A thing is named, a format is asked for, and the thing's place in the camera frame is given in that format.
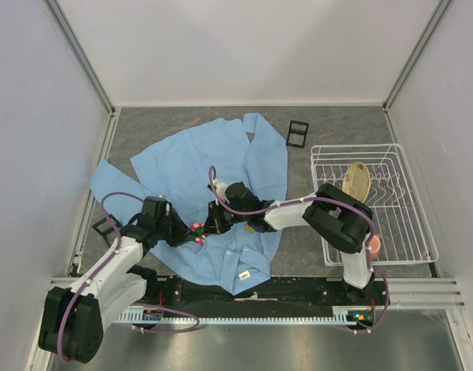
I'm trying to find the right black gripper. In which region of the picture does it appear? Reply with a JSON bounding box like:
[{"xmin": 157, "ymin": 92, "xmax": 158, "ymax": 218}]
[{"xmin": 201, "ymin": 199, "xmax": 249, "ymax": 235}]

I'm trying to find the pink flower plush brooch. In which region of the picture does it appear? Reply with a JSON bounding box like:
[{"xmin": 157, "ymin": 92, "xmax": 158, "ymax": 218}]
[{"xmin": 191, "ymin": 223, "xmax": 206, "ymax": 245}]

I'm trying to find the light blue shirt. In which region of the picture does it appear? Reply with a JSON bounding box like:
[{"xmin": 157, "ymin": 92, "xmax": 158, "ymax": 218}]
[{"xmin": 90, "ymin": 113, "xmax": 288, "ymax": 294}]

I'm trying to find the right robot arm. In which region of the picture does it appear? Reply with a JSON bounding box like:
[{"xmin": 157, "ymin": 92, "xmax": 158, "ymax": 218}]
[{"xmin": 203, "ymin": 179, "xmax": 374, "ymax": 305}]

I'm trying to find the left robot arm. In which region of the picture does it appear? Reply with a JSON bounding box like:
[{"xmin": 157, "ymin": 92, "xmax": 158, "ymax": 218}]
[{"xmin": 38, "ymin": 196, "xmax": 197, "ymax": 363}]

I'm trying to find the beige ceramic plate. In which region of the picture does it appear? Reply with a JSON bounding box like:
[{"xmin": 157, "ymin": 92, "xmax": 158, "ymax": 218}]
[{"xmin": 342, "ymin": 162, "xmax": 372, "ymax": 203}]

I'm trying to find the pink ceramic cup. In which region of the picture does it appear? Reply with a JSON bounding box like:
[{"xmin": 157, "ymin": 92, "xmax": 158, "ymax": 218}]
[{"xmin": 369, "ymin": 234, "xmax": 382, "ymax": 260}]

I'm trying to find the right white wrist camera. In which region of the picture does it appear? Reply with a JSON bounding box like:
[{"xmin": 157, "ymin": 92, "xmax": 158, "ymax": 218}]
[{"xmin": 209, "ymin": 179, "xmax": 228, "ymax": 205}]

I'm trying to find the black plastic frame left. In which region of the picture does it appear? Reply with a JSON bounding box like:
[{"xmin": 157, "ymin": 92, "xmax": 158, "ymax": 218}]
[{"xmin": 92, "ymin": 217, "xmax": 114, "ymax": 238}]

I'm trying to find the black plastic frame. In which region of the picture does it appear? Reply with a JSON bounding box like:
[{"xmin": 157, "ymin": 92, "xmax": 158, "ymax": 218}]
[
  {"xmin": 286, "ymin": 120, "xmax": 309, "ymax": 149},
  {"xmin": 92, "ymin": 217, "xmax": 114, "ymax": 238}
]

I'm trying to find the black plastic frame back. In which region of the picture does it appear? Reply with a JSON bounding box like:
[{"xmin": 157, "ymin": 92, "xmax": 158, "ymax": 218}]
[{"xmin": 286, "ymin": 120, "xmax": 309, "ymax": 149}]

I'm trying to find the white slotted cable duct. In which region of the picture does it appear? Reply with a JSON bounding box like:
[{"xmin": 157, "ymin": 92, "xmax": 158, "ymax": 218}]
[{"xmin": 114, "ymin": 305, "xmax": 374, "ymax": 326}]

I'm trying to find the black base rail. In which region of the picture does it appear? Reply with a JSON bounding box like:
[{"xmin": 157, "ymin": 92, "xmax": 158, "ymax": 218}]
[{"xmin": 140, "ymin": 275, "xmax": 386, "ymax": 318}]

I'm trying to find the white wire dish rack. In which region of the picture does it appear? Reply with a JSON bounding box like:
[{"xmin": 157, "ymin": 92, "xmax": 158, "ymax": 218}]
[{"xmin": 311, "ymin": 144, "xmax": 439, "ymax": 266}]

